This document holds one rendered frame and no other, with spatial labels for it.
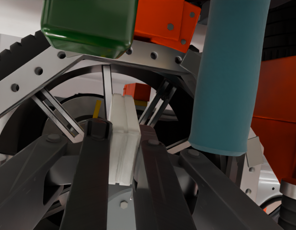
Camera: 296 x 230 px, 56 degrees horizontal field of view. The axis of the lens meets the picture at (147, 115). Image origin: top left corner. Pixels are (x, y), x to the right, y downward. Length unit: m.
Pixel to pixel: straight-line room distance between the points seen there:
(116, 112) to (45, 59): 0.33
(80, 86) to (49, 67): 4.12
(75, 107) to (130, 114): 0.83
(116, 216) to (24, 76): 0.26
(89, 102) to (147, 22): 0.55
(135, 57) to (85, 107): 0.53
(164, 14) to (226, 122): 0.21
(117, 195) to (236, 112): 0.19
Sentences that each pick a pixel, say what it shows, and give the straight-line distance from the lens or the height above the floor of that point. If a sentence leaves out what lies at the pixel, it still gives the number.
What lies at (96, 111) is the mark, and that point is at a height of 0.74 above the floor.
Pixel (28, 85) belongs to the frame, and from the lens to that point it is 0.48.
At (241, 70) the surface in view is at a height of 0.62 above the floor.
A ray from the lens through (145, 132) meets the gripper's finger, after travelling 0.16.
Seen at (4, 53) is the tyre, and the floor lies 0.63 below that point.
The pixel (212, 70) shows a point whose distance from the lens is 0.40.
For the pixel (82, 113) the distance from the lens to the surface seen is 0.99.
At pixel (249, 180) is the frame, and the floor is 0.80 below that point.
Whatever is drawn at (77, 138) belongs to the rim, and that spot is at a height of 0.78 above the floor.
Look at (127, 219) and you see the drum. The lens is 0.36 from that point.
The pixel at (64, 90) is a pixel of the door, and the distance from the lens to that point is 4.59.
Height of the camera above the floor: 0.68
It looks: 3 degrees up
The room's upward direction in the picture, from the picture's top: 172 degrees counter-clockwise
